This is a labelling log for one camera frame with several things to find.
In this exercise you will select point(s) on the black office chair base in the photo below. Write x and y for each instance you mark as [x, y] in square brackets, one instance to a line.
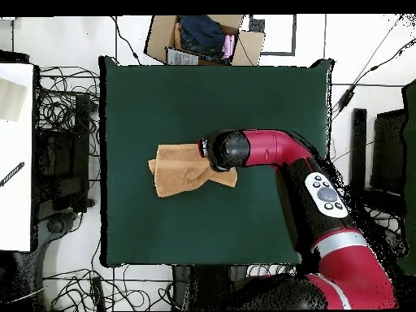
[395, 240]
[55, 226]

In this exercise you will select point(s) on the beige paper sheet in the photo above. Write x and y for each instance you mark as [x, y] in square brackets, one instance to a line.
[11, 100]

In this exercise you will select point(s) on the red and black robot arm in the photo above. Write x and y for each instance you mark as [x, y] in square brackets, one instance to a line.
[325, 208]

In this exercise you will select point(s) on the pink garment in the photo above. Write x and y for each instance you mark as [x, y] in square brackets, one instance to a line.
[228, 47]

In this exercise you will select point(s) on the black equipment stand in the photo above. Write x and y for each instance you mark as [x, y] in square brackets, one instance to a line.
[357, 146]
[81, 130]

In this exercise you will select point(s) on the black striped stick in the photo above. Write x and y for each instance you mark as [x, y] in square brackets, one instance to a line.
[13, 174]

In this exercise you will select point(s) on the tan cloth in box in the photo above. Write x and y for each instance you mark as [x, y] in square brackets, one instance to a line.
[177, 37]

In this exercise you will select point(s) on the black power adapter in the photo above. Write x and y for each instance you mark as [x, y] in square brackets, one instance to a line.
[346, 99]

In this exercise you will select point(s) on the printed paper label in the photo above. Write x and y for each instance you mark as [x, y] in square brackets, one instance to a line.
[182, 58]

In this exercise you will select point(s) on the black power strip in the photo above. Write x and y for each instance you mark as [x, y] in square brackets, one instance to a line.
[97, 291]

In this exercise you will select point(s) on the dark green table cloth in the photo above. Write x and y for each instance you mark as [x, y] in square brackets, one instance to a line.
[195, 97]

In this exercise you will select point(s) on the cardboard box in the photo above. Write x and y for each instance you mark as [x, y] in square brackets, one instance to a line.
[159, 35]

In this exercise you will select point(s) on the blue jeans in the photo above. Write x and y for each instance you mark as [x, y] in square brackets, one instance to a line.
[201, 35]

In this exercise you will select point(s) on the orange terry towel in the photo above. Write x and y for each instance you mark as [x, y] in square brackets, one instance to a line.
[178, 169]

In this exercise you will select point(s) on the white side table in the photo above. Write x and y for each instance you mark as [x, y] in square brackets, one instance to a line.
[16, 211]

